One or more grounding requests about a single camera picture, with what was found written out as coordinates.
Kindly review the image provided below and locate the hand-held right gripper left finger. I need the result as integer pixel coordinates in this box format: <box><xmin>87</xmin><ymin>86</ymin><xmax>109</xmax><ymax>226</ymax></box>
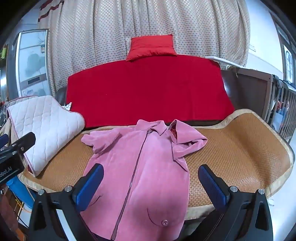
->
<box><xmin>28</xmin><ymin>163</ymin><xmax>104</xmax><ymax>241</ymax></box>

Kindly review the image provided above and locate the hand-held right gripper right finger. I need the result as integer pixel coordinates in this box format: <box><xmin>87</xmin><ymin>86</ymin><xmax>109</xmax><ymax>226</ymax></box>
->
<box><xmin>198</xmin><ymin>164</ymin><xmax>274</xmax><ymax>241</ymax></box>

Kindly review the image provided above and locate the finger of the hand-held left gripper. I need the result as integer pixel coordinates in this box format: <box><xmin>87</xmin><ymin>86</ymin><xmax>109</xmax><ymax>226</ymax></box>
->
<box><xmin>0</xmin><ymin>134</ymin><xmax>11</xmax><ymax>147</ymax></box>
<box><xmin>9</xmin><ymin>132</ymin><xmax>37</xmax><ymax>155</ymax></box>

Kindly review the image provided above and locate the pink zip jacket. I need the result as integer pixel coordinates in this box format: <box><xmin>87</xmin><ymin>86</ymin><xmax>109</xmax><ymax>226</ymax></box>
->
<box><xmin>81</xmin><ymin>119</ymin><xmax>208</xmax><ymax>241</ymax></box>

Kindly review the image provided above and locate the white quilted pad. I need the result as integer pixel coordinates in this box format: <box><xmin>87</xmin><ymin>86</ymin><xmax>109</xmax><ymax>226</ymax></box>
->
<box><xmin>6</xmin><ymin>95</ymin><xmax>85</xmax><ymax>176</ymax></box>

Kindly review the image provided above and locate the blue bottle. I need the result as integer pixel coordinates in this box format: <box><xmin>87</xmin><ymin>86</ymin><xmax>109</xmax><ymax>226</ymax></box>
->
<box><xmin>6</xmin><ymin>178</ymin><xmax>36</xmax><ymax>209</ymax></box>

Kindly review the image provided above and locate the woven rattan mat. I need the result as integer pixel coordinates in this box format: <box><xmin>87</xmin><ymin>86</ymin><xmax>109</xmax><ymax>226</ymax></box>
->
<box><xmin>17</xmin><ymin>109</ymin><xmax>295</xmax><ymax>223</ymax></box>

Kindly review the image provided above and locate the dark brown sofa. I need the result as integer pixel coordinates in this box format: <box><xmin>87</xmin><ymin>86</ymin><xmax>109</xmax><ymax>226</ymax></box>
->
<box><xmin>54</xmin><ymin>87</ymin><xmax>70</xmax><ymax>106</ymax></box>

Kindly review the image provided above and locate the silver refrigerator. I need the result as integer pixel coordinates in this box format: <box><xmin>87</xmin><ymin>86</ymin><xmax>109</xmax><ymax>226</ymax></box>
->
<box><xmin>6</xmin><ymin>29</ymin><xmax>55</xmax><ymax>98</ymax></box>

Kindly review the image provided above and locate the brown wooden crib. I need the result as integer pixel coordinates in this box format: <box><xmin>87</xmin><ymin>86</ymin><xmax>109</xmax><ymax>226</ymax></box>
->
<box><xmin>221</xmin><ymin>67</ymin><xmax>296</xmax><ymax>142</ymax></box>

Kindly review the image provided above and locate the red blanket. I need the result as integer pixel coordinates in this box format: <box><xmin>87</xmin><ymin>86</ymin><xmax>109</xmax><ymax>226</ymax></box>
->
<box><xmin>66</xmin><ymin>55</ymin><xmax>236</xmax><ymax>129</ymax></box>

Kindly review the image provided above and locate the white board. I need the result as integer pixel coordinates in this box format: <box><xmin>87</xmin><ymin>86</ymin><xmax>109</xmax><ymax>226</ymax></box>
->
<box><xmin>205</xmin><ymin>56</ymin><xmax>245</xmax><ymax>69</ymax></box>

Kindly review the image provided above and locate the beige dotted curtain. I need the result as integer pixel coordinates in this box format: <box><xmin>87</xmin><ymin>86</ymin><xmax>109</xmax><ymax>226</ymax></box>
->
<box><xmin>47</xmin><ymin>0</ymin><xmax>251</xmax><ymax>98</ymax></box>

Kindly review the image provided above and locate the dark framed window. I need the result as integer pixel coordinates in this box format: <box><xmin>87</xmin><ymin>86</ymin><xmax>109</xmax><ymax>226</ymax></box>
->
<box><xmin>270</xmin><ymin>9</ymin><xmax>296</xmax><ymax>88</ymax></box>

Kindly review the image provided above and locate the red pillow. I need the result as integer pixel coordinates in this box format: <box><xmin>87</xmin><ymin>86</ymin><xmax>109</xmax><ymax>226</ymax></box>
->
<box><xmin>125</xmin><ymin>35</ymin><xmax>178</xmax><ymax>62</ymax></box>

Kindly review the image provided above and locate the orange cable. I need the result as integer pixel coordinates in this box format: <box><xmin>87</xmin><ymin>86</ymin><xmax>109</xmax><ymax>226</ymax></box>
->
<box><xmin>14</xmin><ymin>197</ymin><xmax>31</xmax><ymax>215</ymax></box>

